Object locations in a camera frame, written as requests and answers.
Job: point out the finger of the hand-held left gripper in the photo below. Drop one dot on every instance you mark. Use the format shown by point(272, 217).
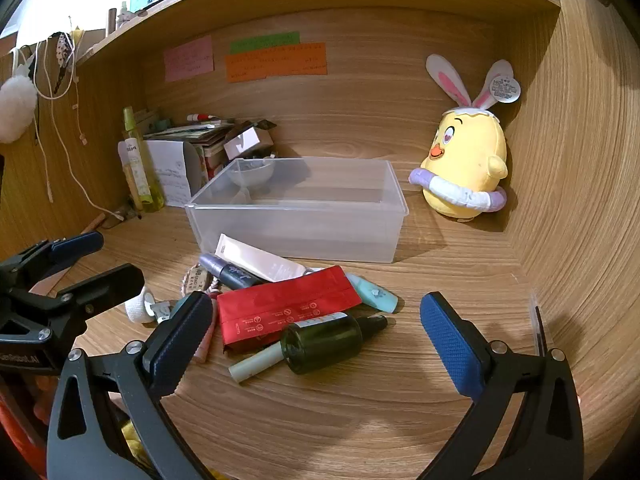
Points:
point(110, 282)
point(75, 249)

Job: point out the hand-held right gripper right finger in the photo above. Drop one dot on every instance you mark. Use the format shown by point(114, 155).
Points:
point(450, 345)

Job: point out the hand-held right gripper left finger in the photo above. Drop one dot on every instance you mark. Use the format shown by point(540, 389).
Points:
point(180, 340)

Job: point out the light green lip balm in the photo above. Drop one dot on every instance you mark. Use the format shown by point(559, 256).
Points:
point(255, 364)

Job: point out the dark blue cosmetic tube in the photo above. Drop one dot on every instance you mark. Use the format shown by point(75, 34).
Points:
point(230, 272)

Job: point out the small teal bottle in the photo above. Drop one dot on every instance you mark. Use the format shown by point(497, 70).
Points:
point(372, 292)

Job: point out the red foil packet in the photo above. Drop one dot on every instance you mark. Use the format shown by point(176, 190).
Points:
point(270, 310)

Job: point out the white cosmetic tube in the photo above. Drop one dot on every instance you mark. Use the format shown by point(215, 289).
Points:
point(255, 260)

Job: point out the dark green glass bottle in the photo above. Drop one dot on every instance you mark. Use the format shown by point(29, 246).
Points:
point(320, 342)

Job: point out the clear plastic storage box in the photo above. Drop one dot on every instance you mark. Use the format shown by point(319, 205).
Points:
point(300, 230)

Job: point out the yellow bottle white label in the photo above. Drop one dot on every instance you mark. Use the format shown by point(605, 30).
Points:
point(131, 170)

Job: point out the tall yellow-green spray bottle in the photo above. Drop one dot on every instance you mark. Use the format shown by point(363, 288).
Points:
point(150, 185)

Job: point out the white paper box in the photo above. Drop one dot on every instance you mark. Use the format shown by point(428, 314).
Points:
point(170, 175)

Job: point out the white pompom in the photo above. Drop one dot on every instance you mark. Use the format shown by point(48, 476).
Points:
point(15, 105)

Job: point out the grey bowl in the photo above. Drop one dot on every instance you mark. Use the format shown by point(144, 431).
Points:
point(250, 172)

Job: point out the red white marker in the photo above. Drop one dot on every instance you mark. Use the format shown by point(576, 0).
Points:
point(200, 117)

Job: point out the yellow chick plush toy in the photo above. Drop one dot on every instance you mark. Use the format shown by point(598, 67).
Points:
point(470, 160)

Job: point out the spotted hair clip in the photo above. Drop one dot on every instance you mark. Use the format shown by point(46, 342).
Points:
point(62, 60)

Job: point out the small white box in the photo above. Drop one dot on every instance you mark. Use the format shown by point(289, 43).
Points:
point(245, 142)

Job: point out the pink paper note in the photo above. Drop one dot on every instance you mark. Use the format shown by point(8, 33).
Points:
point(190, 58)

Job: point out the orange paper note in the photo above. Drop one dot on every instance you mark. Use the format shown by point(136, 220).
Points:
point(275, 65)

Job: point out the green paper note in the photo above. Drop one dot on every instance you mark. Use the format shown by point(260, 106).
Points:
point(265, 42)

